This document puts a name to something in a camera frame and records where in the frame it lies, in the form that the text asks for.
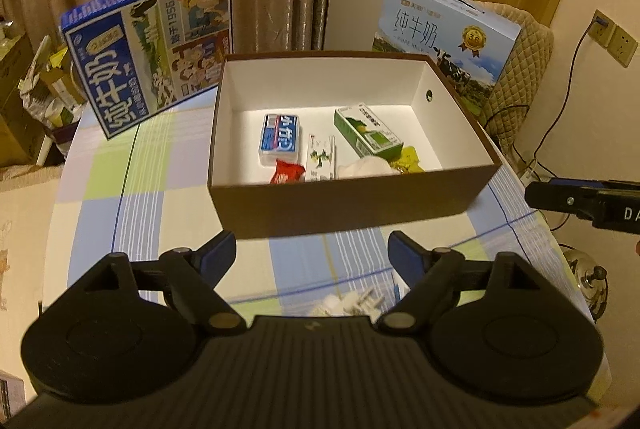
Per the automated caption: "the black power cable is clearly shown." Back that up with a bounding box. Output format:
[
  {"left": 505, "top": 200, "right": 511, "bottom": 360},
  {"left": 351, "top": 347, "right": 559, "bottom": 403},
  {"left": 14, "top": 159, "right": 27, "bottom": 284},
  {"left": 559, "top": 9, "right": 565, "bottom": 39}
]
[{"left": 482, "top": 20, "right": 601, "bottom": 230}]

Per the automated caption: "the brown cardboard storage box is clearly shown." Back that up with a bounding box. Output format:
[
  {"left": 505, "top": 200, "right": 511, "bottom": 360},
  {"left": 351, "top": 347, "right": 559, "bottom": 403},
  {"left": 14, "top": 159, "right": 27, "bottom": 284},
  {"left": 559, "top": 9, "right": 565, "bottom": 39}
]
[{"left": 208, "top": 51, "right": 501, "bottom": 239}]

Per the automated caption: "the quilted beige chair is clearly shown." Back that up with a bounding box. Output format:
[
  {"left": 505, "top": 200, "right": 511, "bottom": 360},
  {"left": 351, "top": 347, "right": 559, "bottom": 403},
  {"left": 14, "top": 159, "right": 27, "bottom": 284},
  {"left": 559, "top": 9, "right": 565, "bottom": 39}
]
[{"left": 480, "top": 2, "right": 554, "bottom": 155}]

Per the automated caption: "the dark blue milk carton box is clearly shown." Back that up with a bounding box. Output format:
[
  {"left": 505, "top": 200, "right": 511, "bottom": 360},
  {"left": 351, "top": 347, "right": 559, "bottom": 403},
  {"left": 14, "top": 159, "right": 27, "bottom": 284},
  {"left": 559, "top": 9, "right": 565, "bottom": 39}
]
[{"left": 60, "top": 0, "right": 233, "bottom": 138}]

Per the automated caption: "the white ointment box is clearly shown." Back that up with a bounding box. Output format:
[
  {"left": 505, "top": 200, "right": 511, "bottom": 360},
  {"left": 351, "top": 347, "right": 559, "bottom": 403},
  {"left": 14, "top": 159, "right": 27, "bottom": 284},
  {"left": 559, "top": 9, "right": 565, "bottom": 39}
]
[{"left": 304, "top": 134, "right": 335, "bottom": 181}]

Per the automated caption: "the white plastic bag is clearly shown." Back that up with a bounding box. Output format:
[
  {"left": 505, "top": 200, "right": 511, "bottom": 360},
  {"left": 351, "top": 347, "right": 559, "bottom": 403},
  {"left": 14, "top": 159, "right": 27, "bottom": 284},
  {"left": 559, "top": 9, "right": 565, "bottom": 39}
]
[{"left": 17, "top": 36, "right": 87, "bottom": 131}]

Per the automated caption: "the light blue milk carton box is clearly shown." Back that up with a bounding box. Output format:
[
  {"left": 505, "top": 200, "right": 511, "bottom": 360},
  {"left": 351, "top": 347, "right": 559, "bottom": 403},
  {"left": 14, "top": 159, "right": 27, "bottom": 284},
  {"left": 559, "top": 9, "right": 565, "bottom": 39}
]
[{"left": 372, "top": 0, "right": 521, "bottom": 115}]

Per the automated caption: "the metal kettle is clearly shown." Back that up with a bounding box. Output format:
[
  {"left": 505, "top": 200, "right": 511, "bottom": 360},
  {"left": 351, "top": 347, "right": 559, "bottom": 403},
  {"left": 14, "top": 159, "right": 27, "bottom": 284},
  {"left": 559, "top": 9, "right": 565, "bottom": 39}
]
[{"left": 560, "top": 244, "right": 608, "bottom": 322}]

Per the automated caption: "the clear blue floss box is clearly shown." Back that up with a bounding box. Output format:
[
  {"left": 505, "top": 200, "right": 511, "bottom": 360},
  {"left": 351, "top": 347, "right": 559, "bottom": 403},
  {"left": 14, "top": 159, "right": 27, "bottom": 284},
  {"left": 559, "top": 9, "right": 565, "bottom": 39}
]
[{"left": 258, "top": 113, "right": 300, "bottom": 167}]

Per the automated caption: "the cardboard box with tissue packs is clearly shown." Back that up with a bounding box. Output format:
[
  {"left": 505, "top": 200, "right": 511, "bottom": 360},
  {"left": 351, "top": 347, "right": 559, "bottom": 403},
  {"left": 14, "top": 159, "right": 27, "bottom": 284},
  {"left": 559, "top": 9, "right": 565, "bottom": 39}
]
[{"left": 0, "top": 22, "right": 44, "bottom": 167}]

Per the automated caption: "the red candy packet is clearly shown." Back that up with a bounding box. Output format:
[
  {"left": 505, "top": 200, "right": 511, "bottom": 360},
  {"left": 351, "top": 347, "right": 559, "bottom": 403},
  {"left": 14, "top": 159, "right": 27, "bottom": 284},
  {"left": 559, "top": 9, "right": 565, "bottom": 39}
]
[{"left": 270, "top": 160, "right": 306, "bottom": 184}]

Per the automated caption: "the white sock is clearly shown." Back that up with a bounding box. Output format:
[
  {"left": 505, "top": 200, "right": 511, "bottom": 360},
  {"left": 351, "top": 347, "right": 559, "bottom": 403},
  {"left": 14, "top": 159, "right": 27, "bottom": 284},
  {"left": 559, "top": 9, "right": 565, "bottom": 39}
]
[{"left": 336, "top": 156, "right": 399, "bottom": 179}]

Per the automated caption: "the checkered bed sheet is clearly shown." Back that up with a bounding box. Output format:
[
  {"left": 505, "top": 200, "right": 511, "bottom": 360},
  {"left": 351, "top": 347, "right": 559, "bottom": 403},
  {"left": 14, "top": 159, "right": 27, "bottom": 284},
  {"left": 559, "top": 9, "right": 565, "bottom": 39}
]
[{"left": 41, "top": 86, "right": 614, "bottom": 405}]

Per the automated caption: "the wall power socket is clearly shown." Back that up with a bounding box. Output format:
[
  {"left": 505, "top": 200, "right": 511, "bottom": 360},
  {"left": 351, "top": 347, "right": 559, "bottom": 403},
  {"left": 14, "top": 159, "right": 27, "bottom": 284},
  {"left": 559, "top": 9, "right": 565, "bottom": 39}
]
[{"left": 588, "top": 10, "right": 616, "bottom": 49}]

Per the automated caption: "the yellow chestnut snack pouch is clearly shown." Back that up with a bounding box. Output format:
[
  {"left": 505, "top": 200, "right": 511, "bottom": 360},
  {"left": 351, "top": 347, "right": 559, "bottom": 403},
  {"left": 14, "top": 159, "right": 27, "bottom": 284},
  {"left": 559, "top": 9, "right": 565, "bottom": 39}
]
[{"left": 390, "top": 146, "right": 424, "bottom": 175}]

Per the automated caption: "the green white spray box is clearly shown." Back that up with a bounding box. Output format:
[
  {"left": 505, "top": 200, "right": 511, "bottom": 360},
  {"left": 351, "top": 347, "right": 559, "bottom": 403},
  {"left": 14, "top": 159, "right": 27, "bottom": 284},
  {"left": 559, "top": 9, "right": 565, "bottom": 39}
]
[{"left": 333, "top": 104, "right": 404, "bottom": 162}]

